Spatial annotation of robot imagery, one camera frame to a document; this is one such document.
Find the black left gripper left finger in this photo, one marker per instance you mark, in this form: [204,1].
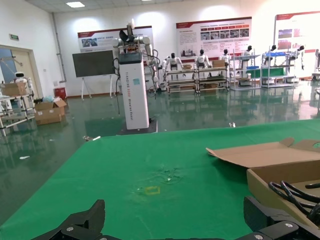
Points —
[82,225]

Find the white pipe frame rack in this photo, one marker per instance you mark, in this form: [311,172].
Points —
[17,111]

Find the open cardboard box with flaps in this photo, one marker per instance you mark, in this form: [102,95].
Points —
[50,106]

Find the white wall pipe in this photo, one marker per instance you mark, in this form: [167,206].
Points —
[58,50]

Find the metal shelf rack with bins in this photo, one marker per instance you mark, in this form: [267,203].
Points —
[275,65]

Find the white black humanoid robot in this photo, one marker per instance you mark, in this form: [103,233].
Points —
[172,62]
[247,53]
[301,51]
[273,47]
[203,60]
[225,57]

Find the small white service robot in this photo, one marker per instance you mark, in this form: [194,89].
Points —
[18,76]

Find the white paper scrap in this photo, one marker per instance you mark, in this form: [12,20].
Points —
[25,157]

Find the wide red white wall poster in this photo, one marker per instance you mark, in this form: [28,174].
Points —
[212,42]

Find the green exit sign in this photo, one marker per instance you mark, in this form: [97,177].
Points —
[14,37]

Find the beige framed door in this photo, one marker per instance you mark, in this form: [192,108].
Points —
[25,65]

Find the pipe frame workbench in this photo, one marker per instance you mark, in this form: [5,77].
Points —
[181,81]
[212,79]

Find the dark display screen on stand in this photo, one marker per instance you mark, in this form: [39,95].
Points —
[92,62]

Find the wall poster with red picture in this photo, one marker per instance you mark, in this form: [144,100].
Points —
[295,25]

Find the empty open cardboard box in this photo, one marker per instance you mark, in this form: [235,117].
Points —
[270,155]

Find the green table cloth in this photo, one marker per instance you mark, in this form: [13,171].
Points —
[125,175]

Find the yellow tape square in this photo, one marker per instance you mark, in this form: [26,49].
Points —
[145,191]

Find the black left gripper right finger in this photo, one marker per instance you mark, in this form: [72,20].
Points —
[265,220]

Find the narrow wall poster with photos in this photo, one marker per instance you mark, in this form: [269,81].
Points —
[100,40]

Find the brown cardboard box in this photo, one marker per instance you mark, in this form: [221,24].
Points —
[13,89]

